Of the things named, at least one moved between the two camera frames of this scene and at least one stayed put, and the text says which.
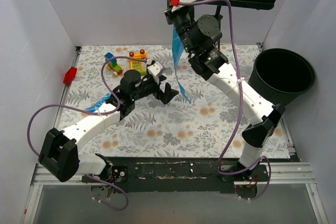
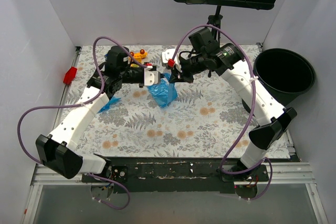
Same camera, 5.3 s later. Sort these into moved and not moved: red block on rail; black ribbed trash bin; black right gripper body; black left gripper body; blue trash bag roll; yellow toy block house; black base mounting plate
Moved: black left gripper body; black right gripper body; blue trash bag roll
Not moved: yellow toy block house; black ribbed trash bin; black base mounting plate; red block on rail
